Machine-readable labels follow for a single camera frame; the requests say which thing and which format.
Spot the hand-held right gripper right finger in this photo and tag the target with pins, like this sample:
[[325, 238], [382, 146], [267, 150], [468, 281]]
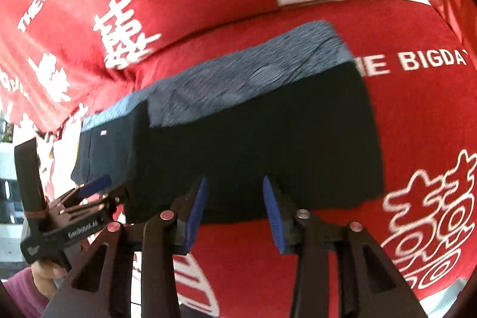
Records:
[[274, 219]]

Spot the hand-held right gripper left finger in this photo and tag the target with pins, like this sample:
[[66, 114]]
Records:
[[193, 217]]

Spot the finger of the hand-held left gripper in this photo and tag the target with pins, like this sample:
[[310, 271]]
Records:
[[95, 185], [102, 207]]

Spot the black pants with blue trim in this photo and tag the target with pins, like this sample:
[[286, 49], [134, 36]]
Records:
[[261, 139]]

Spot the person's left forearm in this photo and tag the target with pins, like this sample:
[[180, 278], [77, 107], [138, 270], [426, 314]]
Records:
[[22, 297]]

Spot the person's left hand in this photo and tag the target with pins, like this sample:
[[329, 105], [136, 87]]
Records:
[[46, 279]]

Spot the red printed bed sheet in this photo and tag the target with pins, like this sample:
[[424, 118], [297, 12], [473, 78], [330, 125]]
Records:
[[410, 124]]

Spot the red embroidered pillow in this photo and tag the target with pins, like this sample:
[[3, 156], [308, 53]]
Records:
[[460, 10]]

